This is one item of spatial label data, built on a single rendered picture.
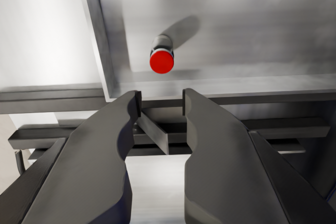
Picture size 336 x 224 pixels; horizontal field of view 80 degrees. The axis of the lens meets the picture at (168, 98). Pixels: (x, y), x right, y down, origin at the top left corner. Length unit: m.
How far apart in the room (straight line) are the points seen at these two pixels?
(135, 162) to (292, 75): 0.24
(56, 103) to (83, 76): 0.04
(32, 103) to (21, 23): 0.08
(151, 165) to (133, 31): 0.20
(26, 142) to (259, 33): 0.30
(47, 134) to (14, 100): 0.06
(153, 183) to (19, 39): 0.27
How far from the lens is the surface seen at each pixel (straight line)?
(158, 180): 0.35
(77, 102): 0.24
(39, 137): 0.30
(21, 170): 1.88
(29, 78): 0.28
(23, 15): 0.25
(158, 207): 0.42
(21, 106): 0.28
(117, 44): 0.22
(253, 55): 0.24
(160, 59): 0.17
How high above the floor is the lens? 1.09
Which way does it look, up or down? 58 degrees down
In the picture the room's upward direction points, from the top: 178 degrees clockwise
